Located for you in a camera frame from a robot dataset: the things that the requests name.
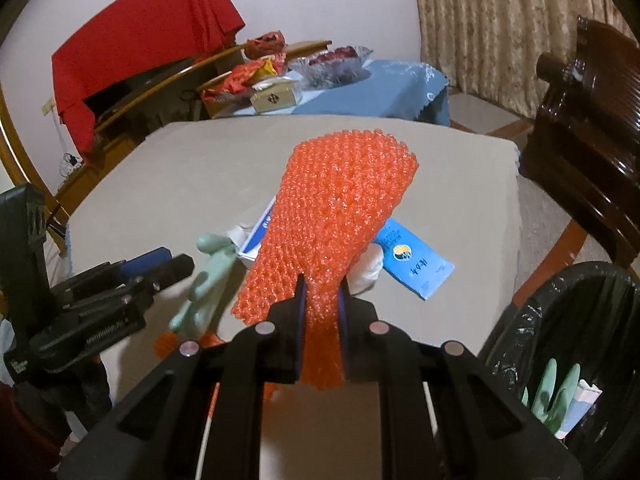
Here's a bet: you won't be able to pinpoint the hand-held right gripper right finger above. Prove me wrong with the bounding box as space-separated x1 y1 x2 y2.
337 277 583 480

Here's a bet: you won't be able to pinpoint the red and yellow snack bag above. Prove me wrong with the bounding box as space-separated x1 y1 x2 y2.
200 54 288 103

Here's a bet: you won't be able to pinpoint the dark wooden slatted armchair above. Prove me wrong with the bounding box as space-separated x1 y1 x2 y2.
517 15 640 271

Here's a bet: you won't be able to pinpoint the black television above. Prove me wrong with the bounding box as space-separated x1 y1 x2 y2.
82 57 201 121

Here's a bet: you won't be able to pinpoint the beige patterned curtain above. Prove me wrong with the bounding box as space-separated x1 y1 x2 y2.
410 0 640 121

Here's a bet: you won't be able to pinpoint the blue and white carton box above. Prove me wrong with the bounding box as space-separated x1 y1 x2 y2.
235 195 281 271

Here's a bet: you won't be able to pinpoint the blue tablecloth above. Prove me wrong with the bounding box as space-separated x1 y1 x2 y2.
215 59 451 126

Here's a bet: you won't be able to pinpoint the glass fruit bowl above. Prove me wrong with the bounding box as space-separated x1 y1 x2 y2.
289 45 375 87

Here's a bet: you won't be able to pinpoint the red apples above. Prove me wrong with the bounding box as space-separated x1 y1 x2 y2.
309 46 358 67

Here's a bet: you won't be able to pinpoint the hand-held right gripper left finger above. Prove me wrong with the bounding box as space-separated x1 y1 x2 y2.
59 274 307 480

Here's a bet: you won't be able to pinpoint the red plastic bag with handles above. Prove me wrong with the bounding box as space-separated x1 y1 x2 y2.
244 31 287 60

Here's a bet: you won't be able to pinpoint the trash bin with black liner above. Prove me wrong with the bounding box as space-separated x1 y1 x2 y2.
477 260 640 480

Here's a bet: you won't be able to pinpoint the blue paper packet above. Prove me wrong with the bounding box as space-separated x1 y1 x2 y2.
372 217 455 301

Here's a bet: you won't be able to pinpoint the orange foam net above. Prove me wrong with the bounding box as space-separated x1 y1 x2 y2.
231 130 420 392

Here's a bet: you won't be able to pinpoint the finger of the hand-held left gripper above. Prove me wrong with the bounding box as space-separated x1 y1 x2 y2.
59 246 172 292
65 254 196 322

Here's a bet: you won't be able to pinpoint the red cloth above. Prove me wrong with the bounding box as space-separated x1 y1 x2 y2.
51 0 247 158

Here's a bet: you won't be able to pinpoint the cream box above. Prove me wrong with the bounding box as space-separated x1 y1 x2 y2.
249 79 303 113

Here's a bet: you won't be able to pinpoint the green rubber glove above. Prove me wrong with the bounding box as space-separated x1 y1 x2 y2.
169 232 241 336
520 357 581 436

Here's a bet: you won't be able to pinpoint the white tissue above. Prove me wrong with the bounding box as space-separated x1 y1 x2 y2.
226 223 253 256
347 244 387 295

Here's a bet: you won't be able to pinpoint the light blue paper cup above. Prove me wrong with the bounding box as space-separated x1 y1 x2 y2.
555 377 603 438

